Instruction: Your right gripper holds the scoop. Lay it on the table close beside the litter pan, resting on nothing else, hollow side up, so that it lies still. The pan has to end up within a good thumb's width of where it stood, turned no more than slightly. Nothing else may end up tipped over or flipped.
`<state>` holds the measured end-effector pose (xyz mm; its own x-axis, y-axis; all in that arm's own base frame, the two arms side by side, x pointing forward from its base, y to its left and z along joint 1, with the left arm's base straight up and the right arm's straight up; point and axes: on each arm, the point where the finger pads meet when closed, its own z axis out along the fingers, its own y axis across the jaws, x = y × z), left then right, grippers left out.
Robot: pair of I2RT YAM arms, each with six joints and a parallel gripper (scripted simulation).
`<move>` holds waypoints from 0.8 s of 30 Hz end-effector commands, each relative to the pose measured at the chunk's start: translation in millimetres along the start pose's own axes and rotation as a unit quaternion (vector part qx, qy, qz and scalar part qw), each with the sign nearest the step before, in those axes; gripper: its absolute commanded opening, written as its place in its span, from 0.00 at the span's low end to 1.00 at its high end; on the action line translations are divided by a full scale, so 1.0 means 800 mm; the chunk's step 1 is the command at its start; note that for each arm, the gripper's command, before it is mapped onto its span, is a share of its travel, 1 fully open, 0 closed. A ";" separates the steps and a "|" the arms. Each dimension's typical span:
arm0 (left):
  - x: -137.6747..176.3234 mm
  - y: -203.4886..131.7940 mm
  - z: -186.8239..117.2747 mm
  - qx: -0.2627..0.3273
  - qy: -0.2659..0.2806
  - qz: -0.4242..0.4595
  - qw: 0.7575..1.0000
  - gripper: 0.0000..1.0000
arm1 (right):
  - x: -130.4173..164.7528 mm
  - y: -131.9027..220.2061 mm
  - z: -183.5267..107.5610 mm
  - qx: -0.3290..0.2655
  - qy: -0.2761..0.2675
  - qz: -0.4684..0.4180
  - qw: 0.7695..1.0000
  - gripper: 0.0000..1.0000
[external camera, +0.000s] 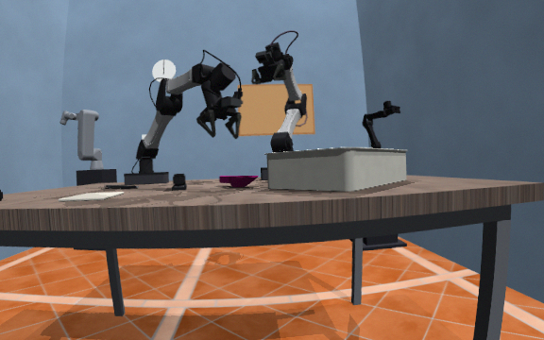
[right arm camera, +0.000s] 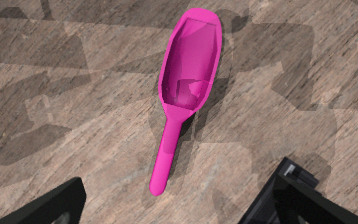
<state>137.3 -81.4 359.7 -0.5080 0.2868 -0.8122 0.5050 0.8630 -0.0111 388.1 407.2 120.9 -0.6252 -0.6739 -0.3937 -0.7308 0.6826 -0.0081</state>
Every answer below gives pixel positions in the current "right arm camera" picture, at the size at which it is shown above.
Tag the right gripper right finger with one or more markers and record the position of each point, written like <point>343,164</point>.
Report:
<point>295,203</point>

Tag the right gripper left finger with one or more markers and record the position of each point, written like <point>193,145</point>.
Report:
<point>63,204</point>

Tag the pink plastic scoop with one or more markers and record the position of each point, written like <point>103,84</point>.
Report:
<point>185,81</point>

